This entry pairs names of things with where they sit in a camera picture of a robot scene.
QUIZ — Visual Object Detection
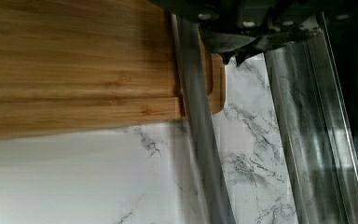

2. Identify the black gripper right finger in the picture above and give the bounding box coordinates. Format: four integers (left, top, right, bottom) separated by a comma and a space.
235, 26, 322, 66

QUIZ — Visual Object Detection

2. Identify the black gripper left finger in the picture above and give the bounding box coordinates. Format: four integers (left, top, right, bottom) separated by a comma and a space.
199, 28, 258, 65

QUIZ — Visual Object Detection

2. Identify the bamboo cutting board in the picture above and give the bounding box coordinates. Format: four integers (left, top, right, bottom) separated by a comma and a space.
0, 0, 227, 143

